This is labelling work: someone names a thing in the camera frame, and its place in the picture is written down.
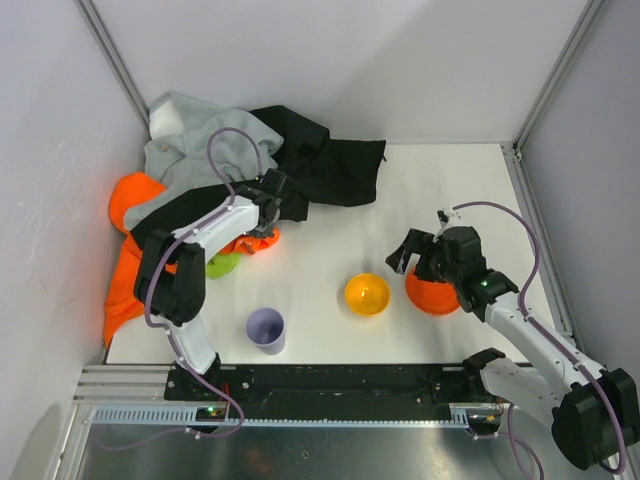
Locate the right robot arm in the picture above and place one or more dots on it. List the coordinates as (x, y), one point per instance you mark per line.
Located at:
(591, 412)

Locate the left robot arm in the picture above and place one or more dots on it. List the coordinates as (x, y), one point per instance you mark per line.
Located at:
(171, 281)

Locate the orange bowl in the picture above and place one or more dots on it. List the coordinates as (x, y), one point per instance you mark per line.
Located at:
(433, 298)

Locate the black cloth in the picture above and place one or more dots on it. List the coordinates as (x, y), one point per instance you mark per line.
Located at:
(324, 170)

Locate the lilac cup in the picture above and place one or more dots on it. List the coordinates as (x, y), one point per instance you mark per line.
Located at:
(265, 328)

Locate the orange cloth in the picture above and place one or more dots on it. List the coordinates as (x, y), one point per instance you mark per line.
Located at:
(133, 191)

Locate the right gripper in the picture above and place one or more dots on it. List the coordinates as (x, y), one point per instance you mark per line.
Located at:
(420, 248)

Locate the grey hoodie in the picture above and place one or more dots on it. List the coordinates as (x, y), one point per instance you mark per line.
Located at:
(195, 143)

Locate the lime green cloth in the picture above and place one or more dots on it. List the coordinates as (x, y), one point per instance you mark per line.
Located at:
(221, 265)

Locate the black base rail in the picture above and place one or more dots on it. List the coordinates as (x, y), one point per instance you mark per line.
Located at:
(352, 392)

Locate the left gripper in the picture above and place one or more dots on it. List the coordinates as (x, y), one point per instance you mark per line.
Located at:
(273, 213)

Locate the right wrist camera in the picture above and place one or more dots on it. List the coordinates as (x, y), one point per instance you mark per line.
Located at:
(448, 218)

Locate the yellow bowl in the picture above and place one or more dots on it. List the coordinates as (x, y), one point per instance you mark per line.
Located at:
(367, 294)

